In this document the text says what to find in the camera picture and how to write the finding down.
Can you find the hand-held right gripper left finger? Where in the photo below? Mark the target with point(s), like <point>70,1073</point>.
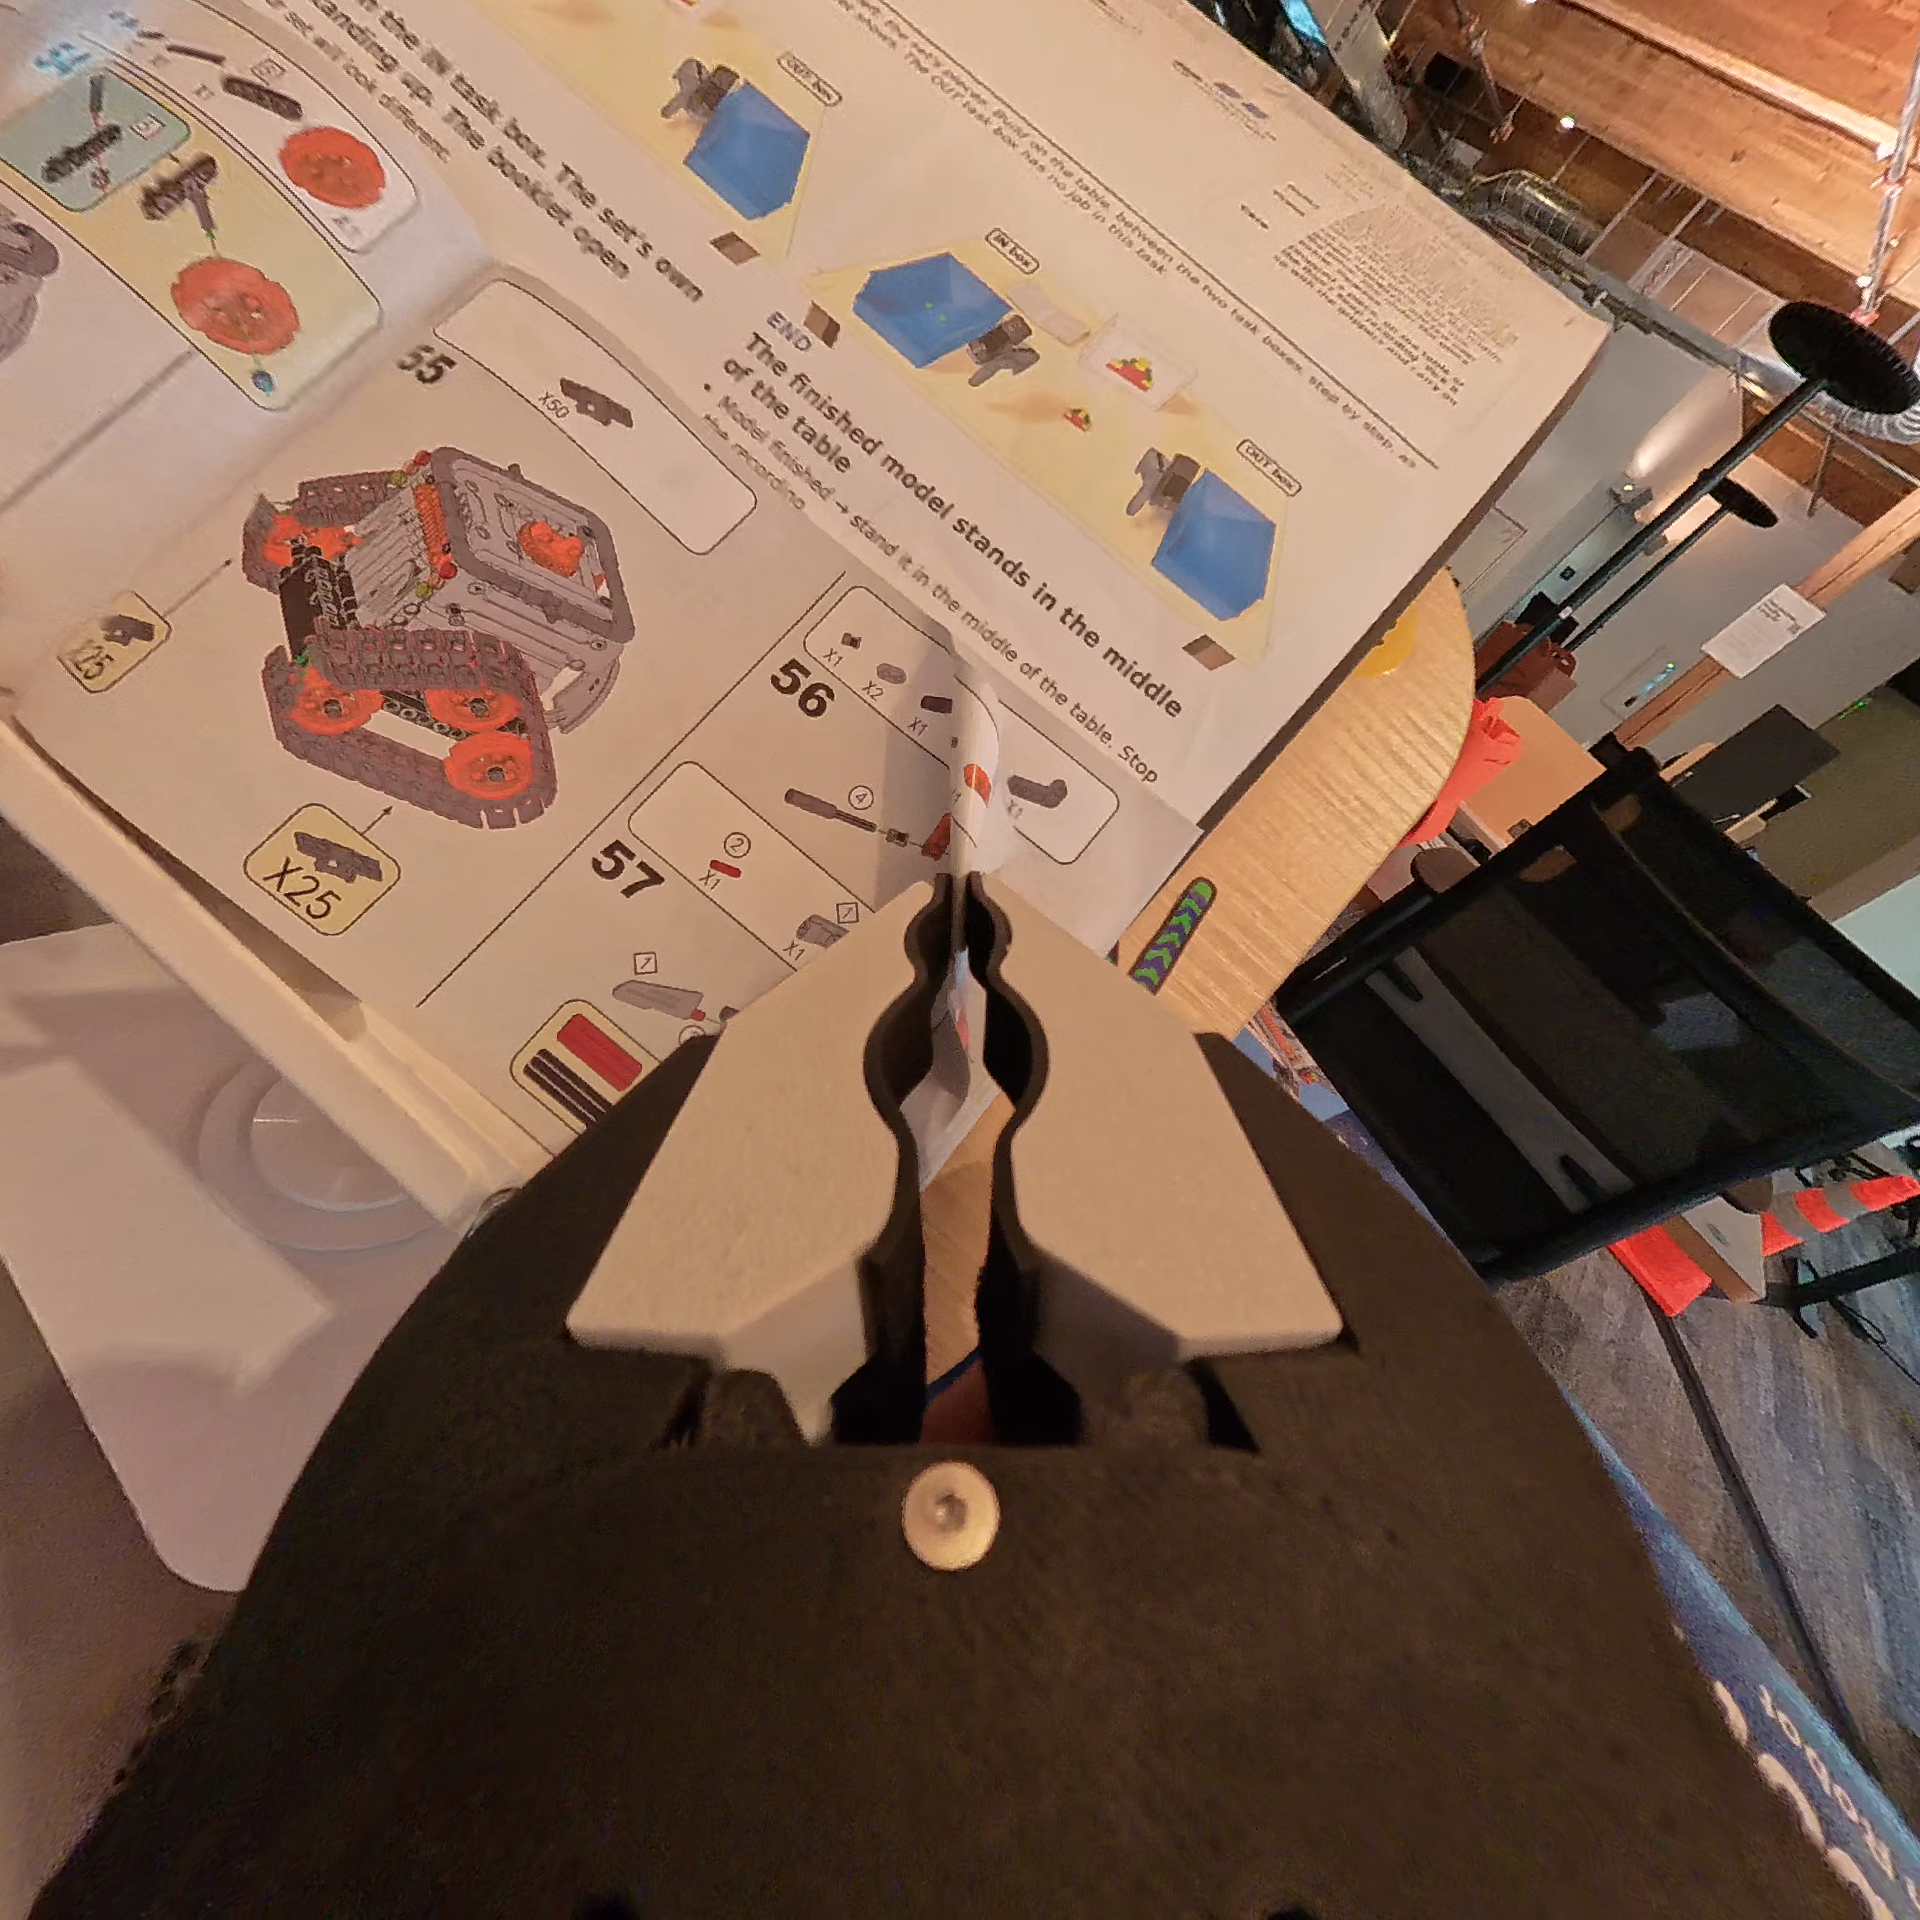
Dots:
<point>747,1183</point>

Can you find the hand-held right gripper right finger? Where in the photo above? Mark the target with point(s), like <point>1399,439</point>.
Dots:
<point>1173,1183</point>

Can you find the robot kit instruction booklet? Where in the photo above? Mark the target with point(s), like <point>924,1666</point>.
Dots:
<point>717,643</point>

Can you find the orange plastic toy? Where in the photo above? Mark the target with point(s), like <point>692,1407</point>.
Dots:
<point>1476,769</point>

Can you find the orange striped cone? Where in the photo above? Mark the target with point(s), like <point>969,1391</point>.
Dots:
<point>1857,1208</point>

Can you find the white paper sign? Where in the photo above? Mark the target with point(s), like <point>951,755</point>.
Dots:
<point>1769,634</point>

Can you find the white printed instruction sheet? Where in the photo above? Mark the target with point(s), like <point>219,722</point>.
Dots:
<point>1199,305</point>

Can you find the black disc lamp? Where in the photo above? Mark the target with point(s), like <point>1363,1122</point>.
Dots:
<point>1841,356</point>
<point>1742,502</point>

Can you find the blue robot kit box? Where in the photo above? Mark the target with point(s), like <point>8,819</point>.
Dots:
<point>1841,1810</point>

